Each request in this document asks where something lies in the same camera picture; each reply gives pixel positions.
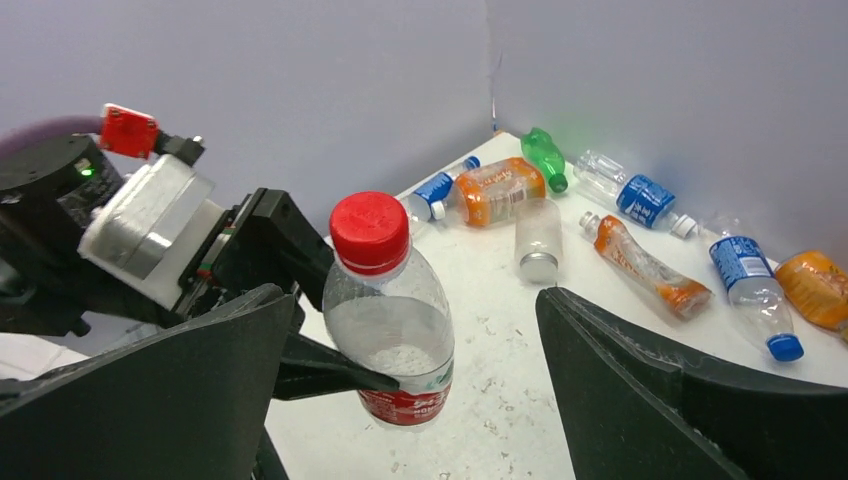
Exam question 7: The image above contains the slim blue label bottle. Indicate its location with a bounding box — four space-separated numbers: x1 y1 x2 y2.
400 156 481 235

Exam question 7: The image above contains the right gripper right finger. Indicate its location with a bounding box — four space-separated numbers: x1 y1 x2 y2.
535 287 847 479

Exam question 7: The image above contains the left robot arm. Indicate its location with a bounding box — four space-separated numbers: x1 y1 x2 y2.
1 133 333 337

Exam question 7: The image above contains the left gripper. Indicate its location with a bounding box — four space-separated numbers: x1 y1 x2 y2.
175 188 400 401

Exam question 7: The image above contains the clear bottle blue label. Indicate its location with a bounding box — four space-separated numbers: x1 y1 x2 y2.
573 150 697 239

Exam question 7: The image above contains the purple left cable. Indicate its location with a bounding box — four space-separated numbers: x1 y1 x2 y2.
0 115 104 160

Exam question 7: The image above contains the flattened orange label bottle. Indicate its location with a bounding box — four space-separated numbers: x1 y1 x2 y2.
579 211 714 320

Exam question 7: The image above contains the orange juice bottle far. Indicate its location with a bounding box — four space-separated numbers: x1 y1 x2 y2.
775 250 847 343

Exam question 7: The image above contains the green plastic bottle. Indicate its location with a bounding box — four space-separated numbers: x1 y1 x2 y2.
520 127 569 194

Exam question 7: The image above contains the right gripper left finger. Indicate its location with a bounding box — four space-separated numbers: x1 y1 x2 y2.
1 285 295 479

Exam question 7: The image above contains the large orange label bottle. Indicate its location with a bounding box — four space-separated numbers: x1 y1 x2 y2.
448 157 546 228

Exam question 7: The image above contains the clear bottle silver cap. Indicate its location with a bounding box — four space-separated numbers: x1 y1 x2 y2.
514 198 564 285

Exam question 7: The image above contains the blue label bottle blue cap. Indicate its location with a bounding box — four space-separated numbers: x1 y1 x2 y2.
699 215 805 363

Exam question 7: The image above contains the Nongfu bottle red white label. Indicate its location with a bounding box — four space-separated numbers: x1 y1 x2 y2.
321 191 455 428

